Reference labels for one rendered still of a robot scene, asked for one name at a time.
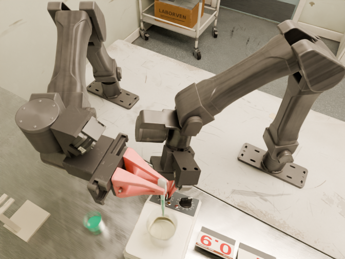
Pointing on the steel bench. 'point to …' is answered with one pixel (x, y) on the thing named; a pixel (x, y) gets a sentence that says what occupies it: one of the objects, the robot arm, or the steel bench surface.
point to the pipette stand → (23, 218)
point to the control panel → (177, 203)
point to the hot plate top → (174, 250)
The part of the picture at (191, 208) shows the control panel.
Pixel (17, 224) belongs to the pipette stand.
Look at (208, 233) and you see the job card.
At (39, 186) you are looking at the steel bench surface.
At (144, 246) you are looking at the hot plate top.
